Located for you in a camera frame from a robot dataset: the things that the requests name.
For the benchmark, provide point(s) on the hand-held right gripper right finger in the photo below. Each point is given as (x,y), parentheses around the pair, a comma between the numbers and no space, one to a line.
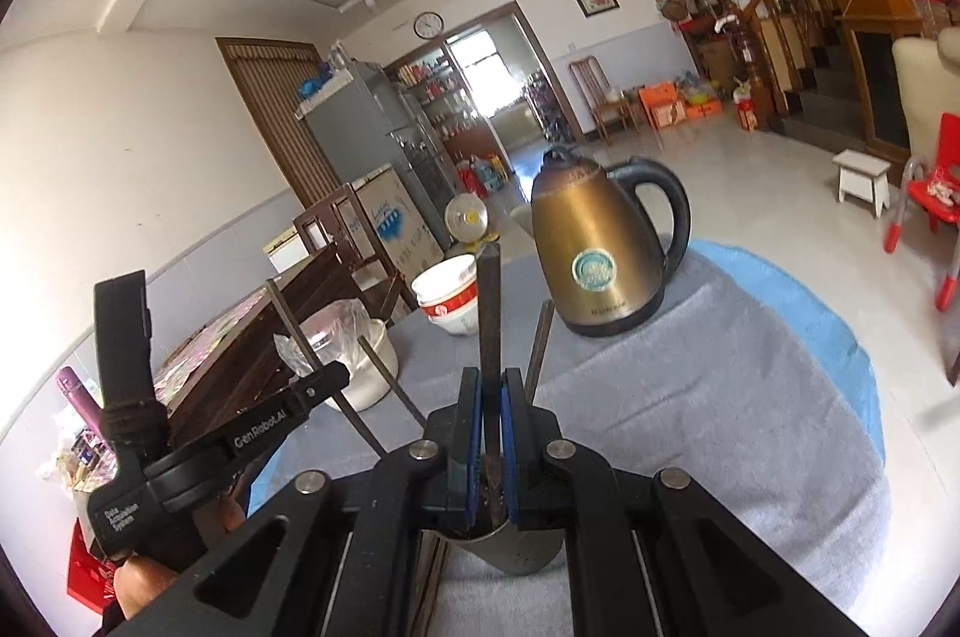
(510,449)

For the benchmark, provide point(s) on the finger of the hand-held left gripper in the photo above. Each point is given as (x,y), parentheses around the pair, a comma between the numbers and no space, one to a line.
(315,386)

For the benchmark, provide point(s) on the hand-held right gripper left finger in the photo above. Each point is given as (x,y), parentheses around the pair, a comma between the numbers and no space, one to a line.
(470,449)

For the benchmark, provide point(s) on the dark metal chopstick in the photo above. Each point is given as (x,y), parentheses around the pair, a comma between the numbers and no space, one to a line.
(283,322)
(537,352)
(390,382)
(490,322)

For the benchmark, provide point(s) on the steel utensil holder cup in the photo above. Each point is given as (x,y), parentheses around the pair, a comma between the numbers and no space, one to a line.
(517,551)

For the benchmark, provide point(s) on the person's left hand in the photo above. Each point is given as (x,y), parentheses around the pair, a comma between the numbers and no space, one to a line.
(139,588)

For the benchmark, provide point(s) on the steel pot in plastic bag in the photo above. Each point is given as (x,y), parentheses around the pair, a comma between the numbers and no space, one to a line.
(330,329)

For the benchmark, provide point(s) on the white ceramic basin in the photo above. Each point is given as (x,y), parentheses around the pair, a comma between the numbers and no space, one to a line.
(371,367)

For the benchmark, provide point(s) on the dark carved wooden bench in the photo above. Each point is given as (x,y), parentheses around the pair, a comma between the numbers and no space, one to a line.
(247,352)

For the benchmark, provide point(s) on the pink patterned bench cover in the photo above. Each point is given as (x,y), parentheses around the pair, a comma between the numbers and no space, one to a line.
(214,337)

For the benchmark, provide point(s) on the white bowl red band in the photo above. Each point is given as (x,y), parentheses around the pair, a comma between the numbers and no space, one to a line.
(459,323)
(446,281)

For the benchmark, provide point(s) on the purple bottle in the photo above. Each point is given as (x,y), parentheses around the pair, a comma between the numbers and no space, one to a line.
(77,393)

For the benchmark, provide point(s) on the white chest freezer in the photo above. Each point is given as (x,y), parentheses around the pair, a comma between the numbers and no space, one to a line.
(285,254)

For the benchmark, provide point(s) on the dark wooden chair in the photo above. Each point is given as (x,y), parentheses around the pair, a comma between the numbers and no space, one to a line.
(352,247)

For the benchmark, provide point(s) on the red box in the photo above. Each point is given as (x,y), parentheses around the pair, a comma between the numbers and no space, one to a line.
(86,577)

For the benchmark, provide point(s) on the white box blue print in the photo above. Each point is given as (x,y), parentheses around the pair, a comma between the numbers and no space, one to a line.
(394,217)

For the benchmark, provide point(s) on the grey table cloth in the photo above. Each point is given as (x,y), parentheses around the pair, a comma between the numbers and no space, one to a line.
(712,419)

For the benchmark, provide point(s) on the small round electric fan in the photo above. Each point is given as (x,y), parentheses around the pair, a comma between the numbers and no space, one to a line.
(466,218)

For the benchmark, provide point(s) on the gold electric kettle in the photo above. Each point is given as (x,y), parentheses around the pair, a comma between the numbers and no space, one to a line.
(600,232)

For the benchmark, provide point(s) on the grey refrigerator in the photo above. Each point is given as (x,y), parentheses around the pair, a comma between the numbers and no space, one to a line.
(352,127)

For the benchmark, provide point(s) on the slatted wooden door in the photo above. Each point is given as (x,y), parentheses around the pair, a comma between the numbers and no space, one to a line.
(277,112)

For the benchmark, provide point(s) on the kitchen shelf with bottles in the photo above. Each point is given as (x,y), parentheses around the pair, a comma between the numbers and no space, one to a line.
(435,97)

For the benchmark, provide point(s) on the blue table mat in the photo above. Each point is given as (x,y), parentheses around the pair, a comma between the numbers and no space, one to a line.
(825,322)

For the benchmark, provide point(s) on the brown wooden chair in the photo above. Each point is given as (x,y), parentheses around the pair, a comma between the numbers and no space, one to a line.
(596,97)

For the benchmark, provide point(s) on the orange box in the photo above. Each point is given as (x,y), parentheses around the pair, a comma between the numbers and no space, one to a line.
(662,108)

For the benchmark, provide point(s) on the small white stool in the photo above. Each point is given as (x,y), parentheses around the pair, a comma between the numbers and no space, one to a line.
(861,172)

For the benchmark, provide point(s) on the wooden staircase railing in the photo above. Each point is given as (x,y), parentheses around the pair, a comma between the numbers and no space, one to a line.
(742,45)

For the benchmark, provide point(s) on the red plastic chair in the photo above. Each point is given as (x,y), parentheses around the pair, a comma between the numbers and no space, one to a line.
(934,187)

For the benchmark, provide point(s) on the beige armchair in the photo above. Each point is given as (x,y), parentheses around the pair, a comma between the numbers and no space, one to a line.
(926,82)

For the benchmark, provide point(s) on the round wall clock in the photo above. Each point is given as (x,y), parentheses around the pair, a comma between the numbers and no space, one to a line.
(429,25)

